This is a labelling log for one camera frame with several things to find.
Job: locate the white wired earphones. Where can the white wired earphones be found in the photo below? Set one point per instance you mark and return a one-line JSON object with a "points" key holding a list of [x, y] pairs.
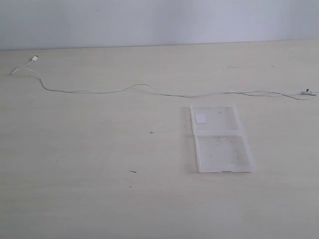
{"points": [[299, 96]]}

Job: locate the white square sticker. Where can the white square sticker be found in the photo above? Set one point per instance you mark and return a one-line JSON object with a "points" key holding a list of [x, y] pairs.
{"points": [[200, 118]]}

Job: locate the clear plastic storage case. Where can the clear plastic storage case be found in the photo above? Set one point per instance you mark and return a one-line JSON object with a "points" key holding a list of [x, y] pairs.
{"points": [[221, 144]]}

